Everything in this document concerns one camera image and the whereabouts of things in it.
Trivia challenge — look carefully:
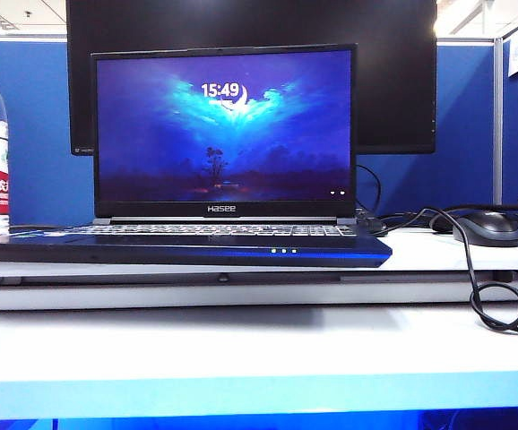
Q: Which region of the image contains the black Hasee laptop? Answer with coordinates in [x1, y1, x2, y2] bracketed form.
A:
[0, 43, 393, 269]

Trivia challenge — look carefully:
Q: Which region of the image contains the white raised desk platform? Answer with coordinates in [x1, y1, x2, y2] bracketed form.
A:
[0, 227, 518, 313]

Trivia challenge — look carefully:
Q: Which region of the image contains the black desktop keyboard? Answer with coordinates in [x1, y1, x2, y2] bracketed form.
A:
[355, 206, 388, 236]

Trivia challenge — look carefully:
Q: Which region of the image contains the black ASUS monitor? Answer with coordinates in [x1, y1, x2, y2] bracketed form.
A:
[65, 0, 439, 157]

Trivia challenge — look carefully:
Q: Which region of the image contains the wide blue partition panel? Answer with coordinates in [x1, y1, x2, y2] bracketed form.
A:
[0, 39, 496, 228]

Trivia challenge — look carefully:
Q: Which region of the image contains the black grey computer mouse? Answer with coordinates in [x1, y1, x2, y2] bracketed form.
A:
[452, 211, 518, 248]

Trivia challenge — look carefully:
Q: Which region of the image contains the thin black monitor cable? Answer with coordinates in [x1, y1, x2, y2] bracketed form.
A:
[356, 163, 384, 216]

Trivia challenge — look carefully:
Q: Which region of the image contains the black looped mouse cable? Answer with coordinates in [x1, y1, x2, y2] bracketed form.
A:
[377, 206, 518, 338]

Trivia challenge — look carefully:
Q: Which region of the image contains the black cable behind mouse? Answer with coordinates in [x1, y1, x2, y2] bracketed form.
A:
[446, 198, 518, 241]

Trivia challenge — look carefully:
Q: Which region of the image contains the grey partition post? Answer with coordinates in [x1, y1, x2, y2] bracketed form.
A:
[491, 38, 505, 208]

